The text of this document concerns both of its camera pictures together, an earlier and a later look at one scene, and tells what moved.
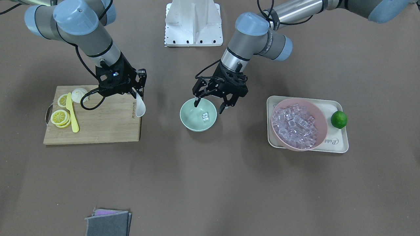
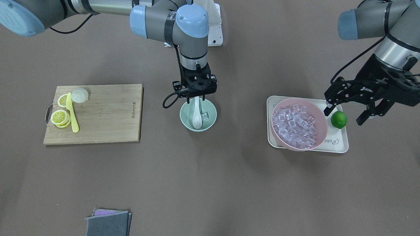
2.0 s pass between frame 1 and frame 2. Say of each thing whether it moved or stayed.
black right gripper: moved
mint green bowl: stayed
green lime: stayed
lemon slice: stayed
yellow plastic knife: stayed
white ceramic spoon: moved
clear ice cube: stayed
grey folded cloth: stayed
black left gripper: moved
